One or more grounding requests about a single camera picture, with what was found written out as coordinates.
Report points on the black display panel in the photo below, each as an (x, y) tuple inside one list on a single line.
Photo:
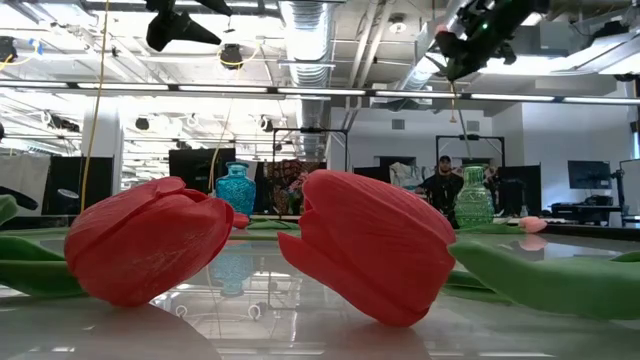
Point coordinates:
[(192, 170)]

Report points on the person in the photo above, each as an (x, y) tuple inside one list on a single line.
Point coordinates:
[(442, 187)]

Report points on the red artificial tulip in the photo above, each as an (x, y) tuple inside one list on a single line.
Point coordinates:
[(241, 220), (150, 240), (370, 245)]

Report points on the black metal frame stand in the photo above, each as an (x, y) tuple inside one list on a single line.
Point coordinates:
[(470, 136)]

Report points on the black desk with equipment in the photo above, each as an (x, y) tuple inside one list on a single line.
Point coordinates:
[(585, 210)]

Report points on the white board panel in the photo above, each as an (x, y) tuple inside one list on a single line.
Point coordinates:
[(631, 187)]

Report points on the black ceiling dome camera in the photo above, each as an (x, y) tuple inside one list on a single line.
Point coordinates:
[(231, 56)]

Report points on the black aluminium table frame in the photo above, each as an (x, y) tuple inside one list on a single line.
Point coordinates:
[(30, 221)]

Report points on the white square column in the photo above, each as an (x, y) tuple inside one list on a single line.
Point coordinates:
[(102, 150)]

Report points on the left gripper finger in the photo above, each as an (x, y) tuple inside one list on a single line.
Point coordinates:
[(216, 5), (170, 30)]

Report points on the colourful patterned fabric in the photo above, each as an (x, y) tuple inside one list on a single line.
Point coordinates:
[(285, 180)]

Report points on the white cloth heap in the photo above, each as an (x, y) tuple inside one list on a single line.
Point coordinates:
[(405, 175)]

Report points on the silver ventilation duct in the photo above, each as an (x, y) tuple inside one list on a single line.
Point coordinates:
[(307, 40), (425, 75)]

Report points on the black partition panel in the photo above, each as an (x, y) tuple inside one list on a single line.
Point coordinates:
[(520, 190), (90, 185)]

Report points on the round ceiling fixture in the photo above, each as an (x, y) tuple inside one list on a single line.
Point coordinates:
[(397, 24)]

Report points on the dark wall monitor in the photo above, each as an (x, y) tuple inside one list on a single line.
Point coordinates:
[(590, 175)]

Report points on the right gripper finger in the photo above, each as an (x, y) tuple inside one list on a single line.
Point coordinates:
[(452, 45), (462, 67)]

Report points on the green textured glass vase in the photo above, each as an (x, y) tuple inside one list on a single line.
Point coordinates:
[(474, 200)]

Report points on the blue textured glass vase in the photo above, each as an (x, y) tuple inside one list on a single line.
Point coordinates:
[(236, 192)]

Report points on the long ceiling light strip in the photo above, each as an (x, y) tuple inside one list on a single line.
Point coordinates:
[(225, 89)]

